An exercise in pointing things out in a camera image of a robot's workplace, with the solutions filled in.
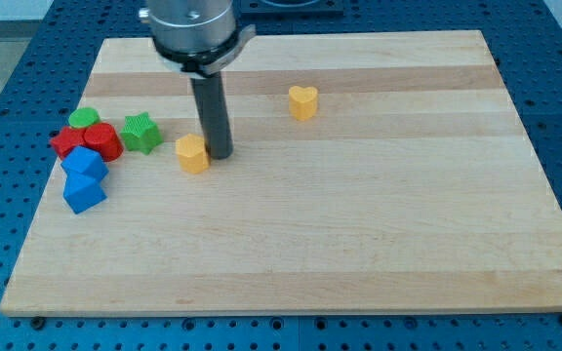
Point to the red block behind cylinder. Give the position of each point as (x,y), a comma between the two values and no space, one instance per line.
(66,140)

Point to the yellow heart block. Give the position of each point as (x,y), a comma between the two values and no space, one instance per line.
(303,102)

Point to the yellow hexagon block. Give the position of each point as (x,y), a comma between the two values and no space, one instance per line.
(192,154)

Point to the light wooden board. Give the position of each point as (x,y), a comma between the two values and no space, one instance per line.
(414,189)

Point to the green cylinder block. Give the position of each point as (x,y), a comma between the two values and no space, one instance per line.
(83,117)

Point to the green star block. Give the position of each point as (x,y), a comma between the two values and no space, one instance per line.
(141,133)

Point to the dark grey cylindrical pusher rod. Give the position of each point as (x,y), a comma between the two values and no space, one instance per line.
(213,116)

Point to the black mounting plate at top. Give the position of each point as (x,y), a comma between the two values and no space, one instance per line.
(301,7)

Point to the blue pentagon block upper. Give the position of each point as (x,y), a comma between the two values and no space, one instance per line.
(86,162)

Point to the blue cube block lower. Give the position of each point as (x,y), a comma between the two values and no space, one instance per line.
(82,192)

